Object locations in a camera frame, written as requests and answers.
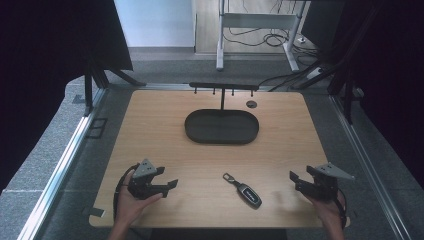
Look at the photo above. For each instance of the aluminium rail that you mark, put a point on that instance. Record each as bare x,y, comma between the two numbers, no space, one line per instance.
60,170
366,160

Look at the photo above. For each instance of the black key rack with tray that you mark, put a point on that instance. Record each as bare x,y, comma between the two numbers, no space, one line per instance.
221,126

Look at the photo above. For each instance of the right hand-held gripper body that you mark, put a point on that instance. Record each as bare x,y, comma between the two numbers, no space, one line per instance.
321,185

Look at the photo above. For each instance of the black rectangular floor frame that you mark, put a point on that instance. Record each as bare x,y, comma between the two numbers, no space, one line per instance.
97,128

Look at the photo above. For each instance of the white power strip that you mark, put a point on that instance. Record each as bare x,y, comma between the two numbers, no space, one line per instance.
315,72

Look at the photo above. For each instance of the black car key with clip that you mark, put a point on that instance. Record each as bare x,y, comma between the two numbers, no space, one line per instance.
248,195

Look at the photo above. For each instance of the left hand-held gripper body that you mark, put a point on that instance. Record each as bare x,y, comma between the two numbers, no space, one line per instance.
143,170

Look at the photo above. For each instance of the white metal desk frame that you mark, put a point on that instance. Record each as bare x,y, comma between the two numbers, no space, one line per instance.
258,20

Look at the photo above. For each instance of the black tape piece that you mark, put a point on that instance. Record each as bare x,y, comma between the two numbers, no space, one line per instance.
94,212

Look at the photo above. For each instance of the person's left hand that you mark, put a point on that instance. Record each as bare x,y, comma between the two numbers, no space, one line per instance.
131,206

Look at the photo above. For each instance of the black curtain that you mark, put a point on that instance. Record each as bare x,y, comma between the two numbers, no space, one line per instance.
43,66
390,66

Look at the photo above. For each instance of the person's right hand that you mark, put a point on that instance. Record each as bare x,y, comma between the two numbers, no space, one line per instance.
328,210

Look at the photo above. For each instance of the black stand legs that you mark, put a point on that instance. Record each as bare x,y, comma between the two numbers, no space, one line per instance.
96,78
346,90

